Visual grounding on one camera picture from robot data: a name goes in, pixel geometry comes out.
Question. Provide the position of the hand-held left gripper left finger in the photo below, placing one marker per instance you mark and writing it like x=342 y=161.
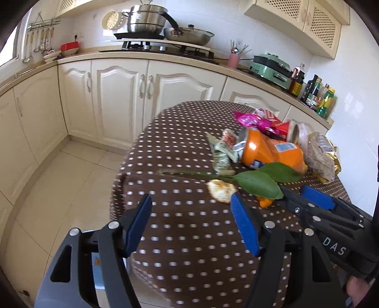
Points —
x=137 y=225

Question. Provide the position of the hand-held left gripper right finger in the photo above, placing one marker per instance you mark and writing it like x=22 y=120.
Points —
x=244 y=222

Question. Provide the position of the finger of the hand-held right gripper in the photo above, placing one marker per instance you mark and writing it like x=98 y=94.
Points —
x=299 y=207
x=316 y=195

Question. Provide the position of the small orange peel piece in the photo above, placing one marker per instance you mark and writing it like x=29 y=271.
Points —
x=265 y=202

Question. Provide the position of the large pale orange peel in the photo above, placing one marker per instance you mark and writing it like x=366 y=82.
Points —
x=220 y=191

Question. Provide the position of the green leafy twig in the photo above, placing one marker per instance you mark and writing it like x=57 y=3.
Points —
x=260 y=183

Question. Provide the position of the person's right hand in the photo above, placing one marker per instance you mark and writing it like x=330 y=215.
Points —
x=356 y=291

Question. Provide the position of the brown snack bag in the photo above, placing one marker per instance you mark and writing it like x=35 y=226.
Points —
x=319 y=160

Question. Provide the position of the clear plastic wrapper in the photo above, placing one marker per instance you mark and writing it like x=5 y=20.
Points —
x=302 y=136

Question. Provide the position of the crushed orange can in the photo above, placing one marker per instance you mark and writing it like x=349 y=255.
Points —
x=260 y=148

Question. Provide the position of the green and white wrapper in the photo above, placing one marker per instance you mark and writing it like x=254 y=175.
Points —
x=220 y=154

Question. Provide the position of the crushed red can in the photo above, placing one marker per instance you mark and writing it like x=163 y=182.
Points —
x=285 y=128

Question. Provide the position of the silver wrapper with red print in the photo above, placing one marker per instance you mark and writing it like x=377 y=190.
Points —
x=229 y=137

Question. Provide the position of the yellow green oil bottle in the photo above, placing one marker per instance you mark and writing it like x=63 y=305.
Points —
x=325 y=103

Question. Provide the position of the red and white packet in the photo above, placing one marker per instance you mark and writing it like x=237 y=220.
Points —
x=268 y=114

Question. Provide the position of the pink foil wrapper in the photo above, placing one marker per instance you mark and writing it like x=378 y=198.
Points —
x=248 y=120

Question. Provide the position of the dark glass bottle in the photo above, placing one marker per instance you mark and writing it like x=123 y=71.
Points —
x=309 y=90

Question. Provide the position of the cream base cabinets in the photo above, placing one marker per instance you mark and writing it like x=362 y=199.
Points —
x=115 y=94

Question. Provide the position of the green electric cooker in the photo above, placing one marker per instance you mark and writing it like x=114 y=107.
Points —
x=269 y=69

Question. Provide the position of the beige countertop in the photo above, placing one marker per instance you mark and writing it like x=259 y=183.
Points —
x=242 y=75

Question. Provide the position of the pink utensil holder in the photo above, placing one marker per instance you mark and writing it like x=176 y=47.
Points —
x=234 y=60

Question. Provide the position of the gas stove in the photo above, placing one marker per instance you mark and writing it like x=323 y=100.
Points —
x=189 y=53

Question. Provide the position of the white dish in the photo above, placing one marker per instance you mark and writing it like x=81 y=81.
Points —
x=51 y=55

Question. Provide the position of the red box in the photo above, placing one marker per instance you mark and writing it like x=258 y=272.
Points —
x=69 y=46

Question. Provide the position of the steel wok with lid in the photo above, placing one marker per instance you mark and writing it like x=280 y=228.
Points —
x=189 y=35

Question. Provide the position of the steel steamer pot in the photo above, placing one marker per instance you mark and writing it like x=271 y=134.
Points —
x=145 y=20

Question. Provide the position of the cream colander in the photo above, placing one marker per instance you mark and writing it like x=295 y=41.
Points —
x=112 y=20

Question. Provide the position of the hanging utensil rack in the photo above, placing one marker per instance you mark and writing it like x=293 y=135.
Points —
x=37 y=41

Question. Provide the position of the window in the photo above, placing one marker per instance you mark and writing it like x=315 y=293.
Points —
x=11 y=44

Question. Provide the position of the cream lattice wall cabinet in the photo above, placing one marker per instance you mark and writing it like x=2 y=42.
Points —
x=299 y=20

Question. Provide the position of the wall socket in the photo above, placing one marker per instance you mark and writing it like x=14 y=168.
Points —
x=77 y=36

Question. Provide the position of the wall utensil rack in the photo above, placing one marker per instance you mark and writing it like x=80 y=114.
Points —
x=44 y=22

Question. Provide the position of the cream wall cabinet by window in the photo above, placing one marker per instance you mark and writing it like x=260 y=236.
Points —
x=74 y=6

